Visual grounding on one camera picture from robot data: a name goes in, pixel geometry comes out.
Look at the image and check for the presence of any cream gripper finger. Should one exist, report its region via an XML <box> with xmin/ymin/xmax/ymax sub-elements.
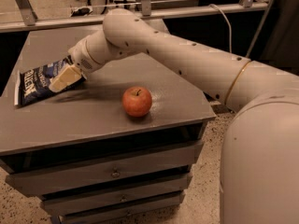
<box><xmin>49</xmin><ymin>64</ymin><xmax>81</xmax><ymax>92</ymax></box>

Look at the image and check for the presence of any grey drawer cabinet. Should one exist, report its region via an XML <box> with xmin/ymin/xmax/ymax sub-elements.
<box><xmin>0</xmin><ymin>18</ymin><xmax>217</xmax><ymax>224</ymax></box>

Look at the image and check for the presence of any middle drawer knob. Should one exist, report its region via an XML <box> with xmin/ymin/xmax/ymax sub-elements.
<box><xmin>121</xmin><ymin>196</ymin><xmax>127</xmax><ymax>203</ymax></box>

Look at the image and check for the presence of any top drawer knob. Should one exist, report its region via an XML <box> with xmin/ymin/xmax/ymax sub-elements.
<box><xmin>111</xmin><ymin>169</ymin><xmax>121</xmax><ymax>178</ymax></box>

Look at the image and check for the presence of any drawer knob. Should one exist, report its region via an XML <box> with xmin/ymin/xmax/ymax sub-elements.
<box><xmin>121</xmin><ymin>196</ymin><xmax>127</xmax><ymax>203</ymax></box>
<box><xmin>111</xmin><ymin>169</ymin><xmax>121</xmax><ymax>178</ymax></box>

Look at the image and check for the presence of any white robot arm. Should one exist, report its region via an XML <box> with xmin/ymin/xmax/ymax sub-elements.
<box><xmin>53</xmin><ymin>8</ymin><xmax>299</xmax><ymax>224</ymax></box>

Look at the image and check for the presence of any red apple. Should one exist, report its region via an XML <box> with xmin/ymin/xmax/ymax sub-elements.
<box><xmin>122</xmin><ymin>86</ymin><xmax>152</xmax><ymax>118</ymax></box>

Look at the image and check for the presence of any blue chip bag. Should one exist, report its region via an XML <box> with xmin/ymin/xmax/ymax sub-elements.
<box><xmin>14</xmin><ymin>56</ymin><xmax>86</xmax><ymax>107</ymax></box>

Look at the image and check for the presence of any grey metal rail frame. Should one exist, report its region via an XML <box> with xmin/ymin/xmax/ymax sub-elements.
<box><xmin>0</xmin><ymin>0</ymin><xmax>274</xmax><ymax>33</ymax></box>

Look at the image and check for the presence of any white cable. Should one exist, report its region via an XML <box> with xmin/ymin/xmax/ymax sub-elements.
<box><xmin>208</xmin><ymin>3</ymin><xmax>234</xmax><ymax>54</ymax></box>

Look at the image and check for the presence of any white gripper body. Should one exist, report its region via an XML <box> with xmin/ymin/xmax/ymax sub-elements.
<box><xmin>68</xmin><ymin>38</ymin><xmax>102</xmax><ymax>73</ymax></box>

